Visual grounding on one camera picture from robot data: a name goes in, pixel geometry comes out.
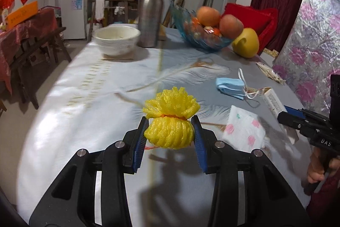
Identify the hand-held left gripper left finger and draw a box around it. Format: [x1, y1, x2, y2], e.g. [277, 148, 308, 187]
[29, 117, 150, 227]

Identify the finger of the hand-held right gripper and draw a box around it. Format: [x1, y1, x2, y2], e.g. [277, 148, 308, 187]
[277, 111, 319, 137]
[284, 105, 323, 121]

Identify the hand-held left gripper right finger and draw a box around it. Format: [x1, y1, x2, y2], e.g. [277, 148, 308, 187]
[192, 115, 312, 227]

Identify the yellow foam fruit net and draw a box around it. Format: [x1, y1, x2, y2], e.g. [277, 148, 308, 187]
[143, 87, 200, 150]

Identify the person's right hand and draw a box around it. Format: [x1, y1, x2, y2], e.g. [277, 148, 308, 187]
[307, 148, 340, 183]

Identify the white cardboard box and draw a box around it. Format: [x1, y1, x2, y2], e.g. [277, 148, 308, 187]
[262, 87, 289, 114]

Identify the cream paper packet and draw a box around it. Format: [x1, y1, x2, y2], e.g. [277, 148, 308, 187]
[256, 62, 287, 85]

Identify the white tissue pink print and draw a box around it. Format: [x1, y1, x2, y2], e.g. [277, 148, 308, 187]
[222, 105, 266, 151]

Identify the blue face mask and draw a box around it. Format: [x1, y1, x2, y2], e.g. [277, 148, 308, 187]
[215, 68, 262, 100]

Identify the white grey tablecloth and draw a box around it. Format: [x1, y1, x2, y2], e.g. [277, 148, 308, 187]
[16, 27, 314, 227]

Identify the dark red cloth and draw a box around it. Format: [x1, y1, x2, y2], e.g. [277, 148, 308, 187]
[305, 176, 340, 227]

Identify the floral foil sheet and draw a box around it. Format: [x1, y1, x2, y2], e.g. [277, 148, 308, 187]
[272, 0, 340, 121]

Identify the yellow pomelo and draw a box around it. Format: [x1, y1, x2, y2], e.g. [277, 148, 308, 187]
[232, 28, 260, 59]

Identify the beige coaster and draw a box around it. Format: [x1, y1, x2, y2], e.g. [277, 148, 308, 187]
[102, 52, 135, 60]

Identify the blue glass fruit bowl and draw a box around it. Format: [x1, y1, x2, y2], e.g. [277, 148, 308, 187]
[170, 2, 234, 50]

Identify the red cushion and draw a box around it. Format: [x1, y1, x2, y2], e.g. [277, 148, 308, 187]
[222, 3, 279, 50]

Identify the red apple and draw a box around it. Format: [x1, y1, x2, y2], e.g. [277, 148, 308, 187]
[219, 15, 244, 39]
[196, 6, 221, 27]

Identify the white ceramic bowl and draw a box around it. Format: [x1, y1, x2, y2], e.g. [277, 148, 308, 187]
[92, 25, 141, 57]

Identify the stainless steel bottle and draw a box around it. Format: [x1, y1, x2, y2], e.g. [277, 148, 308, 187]
[138, 0, 164, 48]

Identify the wooden rack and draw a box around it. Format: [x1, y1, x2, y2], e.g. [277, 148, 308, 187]
[88, 0, 141, 33]

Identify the white refrigerator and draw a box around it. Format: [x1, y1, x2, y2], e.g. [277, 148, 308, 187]
[59, 0, 91, 40]

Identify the white towel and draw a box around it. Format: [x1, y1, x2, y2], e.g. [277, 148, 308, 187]
[95, 0, 106, 22]

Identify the dark wooden bench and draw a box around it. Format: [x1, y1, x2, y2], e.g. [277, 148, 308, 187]
[12, 27, 72, 110]

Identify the pink plastic tablecloth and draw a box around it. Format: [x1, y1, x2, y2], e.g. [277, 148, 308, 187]
[0, 7, 58, 94]

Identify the orange cardboard box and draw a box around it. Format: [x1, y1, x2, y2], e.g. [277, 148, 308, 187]
[6, 1, 38, 30]

